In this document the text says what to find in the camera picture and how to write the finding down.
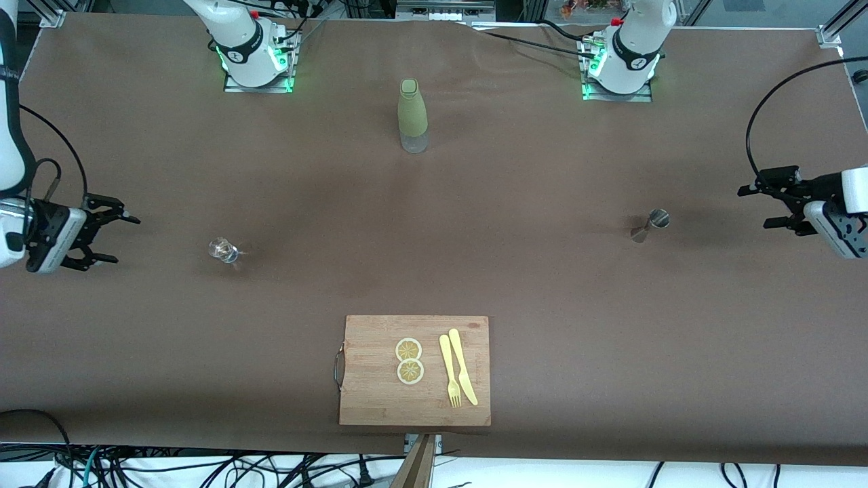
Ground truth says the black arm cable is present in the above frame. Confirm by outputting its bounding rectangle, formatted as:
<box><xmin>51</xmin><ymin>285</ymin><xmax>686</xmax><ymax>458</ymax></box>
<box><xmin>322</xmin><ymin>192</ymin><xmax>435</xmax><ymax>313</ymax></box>
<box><xmin>746</xmin><ymin>58</ymin><xmax>868</xmax><ymax>184</ymax></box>
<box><xmin>17</xmin><ymin>105</ymin><xmax>89</xmax><ymax>204</ymax></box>

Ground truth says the black looped cable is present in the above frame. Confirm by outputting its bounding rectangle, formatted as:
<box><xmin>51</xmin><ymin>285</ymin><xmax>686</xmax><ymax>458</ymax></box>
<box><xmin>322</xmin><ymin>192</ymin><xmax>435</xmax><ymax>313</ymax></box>
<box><xmin>0</xmin><ymin>409</ymin><xmax>73</xmax><ymax>475</ymax></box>

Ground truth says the yellow plastic fork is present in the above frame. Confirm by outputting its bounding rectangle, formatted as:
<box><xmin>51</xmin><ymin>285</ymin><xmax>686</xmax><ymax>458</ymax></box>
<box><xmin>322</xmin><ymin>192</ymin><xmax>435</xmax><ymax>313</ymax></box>
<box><xmin>439</xmin><ymin>334</ymin><xmax>462</xmax><ymax>409</ymax></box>

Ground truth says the black base power cable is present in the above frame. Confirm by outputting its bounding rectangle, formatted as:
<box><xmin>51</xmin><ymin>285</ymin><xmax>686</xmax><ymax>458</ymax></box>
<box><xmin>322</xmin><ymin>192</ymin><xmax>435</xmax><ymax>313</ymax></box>
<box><xmin>468</xmin><ymin>19</ymin><xmax>599</xmax><ymax>60</ymax></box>

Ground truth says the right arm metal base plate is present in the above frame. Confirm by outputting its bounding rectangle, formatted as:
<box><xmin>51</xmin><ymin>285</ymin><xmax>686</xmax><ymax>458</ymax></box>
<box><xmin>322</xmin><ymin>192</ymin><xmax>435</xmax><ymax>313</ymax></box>
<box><xmin>224</xmin><ymin>68</ymin><xmax>296</xmax><ymax>94</ymax></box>

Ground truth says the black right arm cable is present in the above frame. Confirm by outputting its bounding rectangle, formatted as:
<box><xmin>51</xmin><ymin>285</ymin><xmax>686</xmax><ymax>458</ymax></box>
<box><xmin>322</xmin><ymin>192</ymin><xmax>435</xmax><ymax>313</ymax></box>
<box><xmin>17</xmin><ymin>105</ymin><xmax>89</xmax><ymax>204</ymax></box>

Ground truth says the brown table cover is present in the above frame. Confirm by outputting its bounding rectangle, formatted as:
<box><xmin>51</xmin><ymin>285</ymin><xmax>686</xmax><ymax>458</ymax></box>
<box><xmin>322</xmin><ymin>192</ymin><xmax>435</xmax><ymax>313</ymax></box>
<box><xmin>0</xmin><ymin>12</ymin><xmax>868</xmax><ymax>468</ymax></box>

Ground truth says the clear glass cup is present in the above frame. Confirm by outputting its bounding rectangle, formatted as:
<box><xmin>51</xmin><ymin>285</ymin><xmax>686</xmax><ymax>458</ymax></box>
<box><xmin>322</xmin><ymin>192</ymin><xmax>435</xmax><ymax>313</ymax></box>
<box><xmin>208</xmin><ymin>237</ymin><xmax>242</xmax><ymax>265</ymax></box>

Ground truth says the green sleeved glass bottle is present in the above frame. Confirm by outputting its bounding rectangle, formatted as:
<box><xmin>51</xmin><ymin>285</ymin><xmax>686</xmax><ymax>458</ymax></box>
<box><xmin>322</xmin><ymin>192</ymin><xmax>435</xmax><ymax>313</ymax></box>
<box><xmin>397</xmin><ymin>79</ymin><xmax>429</xmax><ymax>154</ymax></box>

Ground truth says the wooden post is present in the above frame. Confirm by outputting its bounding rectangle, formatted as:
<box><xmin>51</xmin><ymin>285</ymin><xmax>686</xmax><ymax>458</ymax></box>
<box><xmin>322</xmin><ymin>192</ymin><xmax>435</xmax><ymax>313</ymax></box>
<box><xmin>390</xmin><ymin>434</ymin><xmax>438</xmax><ymax>488</ymax></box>

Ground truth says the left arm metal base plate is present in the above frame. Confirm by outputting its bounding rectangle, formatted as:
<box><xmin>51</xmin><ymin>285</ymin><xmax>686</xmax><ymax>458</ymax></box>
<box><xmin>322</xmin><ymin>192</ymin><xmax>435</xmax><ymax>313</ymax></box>
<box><xmin>582</xmin><ymin>78</ymin><xmax>653</xmax><ymax>102</ymax></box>

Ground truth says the grey equipment box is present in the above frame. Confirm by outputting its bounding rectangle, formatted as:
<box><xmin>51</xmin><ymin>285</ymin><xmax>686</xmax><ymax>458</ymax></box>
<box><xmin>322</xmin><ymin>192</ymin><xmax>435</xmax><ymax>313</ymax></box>
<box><xmin>397</xmin><ymin>0</ymin><xmax>496</xmax><ymax>21</ymax></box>

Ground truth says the yellow plastic knife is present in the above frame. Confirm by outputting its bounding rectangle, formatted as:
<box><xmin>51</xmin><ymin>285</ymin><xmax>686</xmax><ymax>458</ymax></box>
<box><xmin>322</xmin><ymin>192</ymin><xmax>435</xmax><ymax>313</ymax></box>
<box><xmin>448</xmin><ymin>328</ymin><xmax>479</xmax><ymax>407</ymax></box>

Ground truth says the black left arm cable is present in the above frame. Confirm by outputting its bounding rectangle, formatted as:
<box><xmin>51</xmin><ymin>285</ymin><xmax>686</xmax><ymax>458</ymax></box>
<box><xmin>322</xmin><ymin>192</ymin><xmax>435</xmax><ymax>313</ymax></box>
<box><xmin>746</xmin><ymin>58</ymin><xmax>868</xmax><ymax>184</ymax></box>

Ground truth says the wooden cutting board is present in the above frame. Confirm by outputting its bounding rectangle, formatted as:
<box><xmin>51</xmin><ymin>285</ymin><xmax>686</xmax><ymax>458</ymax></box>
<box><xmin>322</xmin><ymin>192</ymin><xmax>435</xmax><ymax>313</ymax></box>
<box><xmin>334</xmin><ymin>314</ymin><xmax>492</xmax><ymax>428</ymax></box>

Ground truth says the steel double jigger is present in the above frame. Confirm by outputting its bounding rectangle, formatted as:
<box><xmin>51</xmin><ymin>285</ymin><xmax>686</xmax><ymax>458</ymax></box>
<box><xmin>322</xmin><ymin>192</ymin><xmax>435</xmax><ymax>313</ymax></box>
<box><xmin>630</xmin><ymin>209</ymin><xmax>671</xmax><ymax>243</ymax></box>

